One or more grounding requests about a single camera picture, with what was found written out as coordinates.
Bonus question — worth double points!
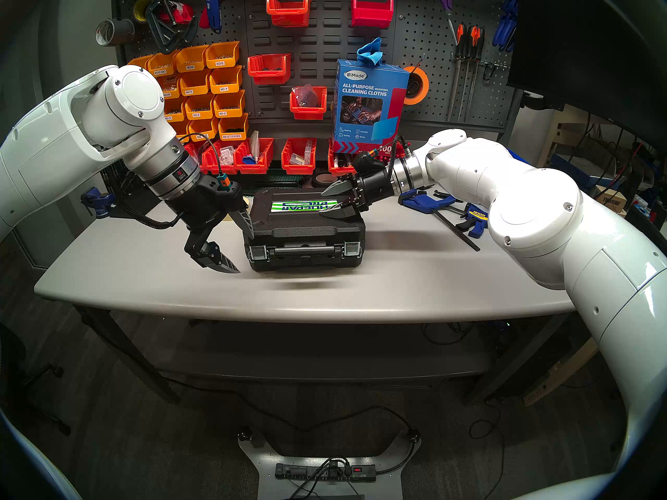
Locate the black floor power cable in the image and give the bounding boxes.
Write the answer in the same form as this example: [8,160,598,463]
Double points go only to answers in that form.
[162,377,420,445]

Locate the black monitor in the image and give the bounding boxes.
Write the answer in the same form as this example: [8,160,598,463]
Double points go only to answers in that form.
[508,0,667,151]

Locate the light wooden side desk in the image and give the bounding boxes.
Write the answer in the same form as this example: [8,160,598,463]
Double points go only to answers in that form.
[524,337,600,407]

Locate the black plastic tool box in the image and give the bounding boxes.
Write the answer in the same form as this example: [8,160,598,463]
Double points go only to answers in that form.
[242,187,366,272]

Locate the green cutting mat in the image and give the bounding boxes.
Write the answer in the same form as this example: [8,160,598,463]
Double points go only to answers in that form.
[250,173,308,188]

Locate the purple handled scissors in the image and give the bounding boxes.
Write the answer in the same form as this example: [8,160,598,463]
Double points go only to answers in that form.
[430,0,459,44]

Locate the blue cleaning cloths carton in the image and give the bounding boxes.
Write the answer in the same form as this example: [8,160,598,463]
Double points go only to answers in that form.
[332,59,411,155]

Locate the blue bench vise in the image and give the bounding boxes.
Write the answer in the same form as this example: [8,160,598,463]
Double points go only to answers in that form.
[81,186,116,216]

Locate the black power strip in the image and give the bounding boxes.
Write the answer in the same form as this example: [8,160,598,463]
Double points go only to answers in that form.
[275,462,377,483]

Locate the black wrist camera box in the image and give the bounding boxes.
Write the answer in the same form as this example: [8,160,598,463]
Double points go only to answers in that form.
[201,172,233,197]
[353,149,387,176]

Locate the large blue bar clamp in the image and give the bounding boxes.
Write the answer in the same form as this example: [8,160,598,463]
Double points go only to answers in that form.
[399,188,481,253]

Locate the red tape roll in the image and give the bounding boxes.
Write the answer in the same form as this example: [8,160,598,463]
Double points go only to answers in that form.
[159,2,194,26]

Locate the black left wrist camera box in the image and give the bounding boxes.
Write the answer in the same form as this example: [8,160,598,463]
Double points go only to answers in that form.
[201,172,233,197]

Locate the black metal stand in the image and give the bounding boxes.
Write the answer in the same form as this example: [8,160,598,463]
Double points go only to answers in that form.
[102,160,157,218]

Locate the left wrist braided cable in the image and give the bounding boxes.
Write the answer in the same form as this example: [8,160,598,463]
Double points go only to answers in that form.
[116,192,183,230]

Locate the grey duct tape roll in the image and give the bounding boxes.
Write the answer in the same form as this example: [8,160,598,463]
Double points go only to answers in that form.
[95,18,135,47]

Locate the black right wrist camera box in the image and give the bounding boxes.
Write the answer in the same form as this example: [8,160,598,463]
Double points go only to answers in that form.
[353,149,387,176]

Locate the black table leg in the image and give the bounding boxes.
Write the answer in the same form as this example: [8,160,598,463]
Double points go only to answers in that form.
[76,305,180,405]
[464,314,571,403]

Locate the wrist braided cable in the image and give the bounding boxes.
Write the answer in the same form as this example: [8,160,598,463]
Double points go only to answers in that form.
[116,192,183,230]
[385,134,406,181]

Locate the right wrist braided cable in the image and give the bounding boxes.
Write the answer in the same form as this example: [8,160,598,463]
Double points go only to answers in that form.
[385,134,406,181]

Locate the black tripod base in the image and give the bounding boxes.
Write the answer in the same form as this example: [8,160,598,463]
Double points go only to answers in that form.
[23,362,72,436]

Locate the black metal C-clamp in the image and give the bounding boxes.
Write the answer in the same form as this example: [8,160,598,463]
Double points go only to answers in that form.
[145,0,199,54]

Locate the blue red hand cutter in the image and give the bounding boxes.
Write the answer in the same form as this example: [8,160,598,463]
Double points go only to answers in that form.
[200,0,230,34]

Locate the brown cardboard box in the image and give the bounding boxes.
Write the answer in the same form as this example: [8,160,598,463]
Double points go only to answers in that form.
[597,189,626,213]

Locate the blue storage crate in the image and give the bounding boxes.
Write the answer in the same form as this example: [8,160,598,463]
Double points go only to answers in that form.
[552,155,595,190]

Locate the orange tape roll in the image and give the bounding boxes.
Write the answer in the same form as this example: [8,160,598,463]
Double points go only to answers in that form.
[402,66,430,106]

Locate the dark grey pegboard panel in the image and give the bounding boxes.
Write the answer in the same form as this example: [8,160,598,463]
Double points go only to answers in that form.
[111,0,522,140]

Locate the orange black screwdriver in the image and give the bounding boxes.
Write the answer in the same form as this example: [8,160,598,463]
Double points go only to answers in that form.
[467,28,486,117]
[449,24,466,122]
[459,26,477,120]

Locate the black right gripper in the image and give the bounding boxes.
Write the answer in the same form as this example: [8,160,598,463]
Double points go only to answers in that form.
[318,167,398,222]

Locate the blue microfiber cloth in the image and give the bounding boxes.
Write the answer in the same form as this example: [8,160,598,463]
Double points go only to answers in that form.
[356,37,385,66]

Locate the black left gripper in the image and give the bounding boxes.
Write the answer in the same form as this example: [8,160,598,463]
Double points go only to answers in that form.
[165,179,256,274]

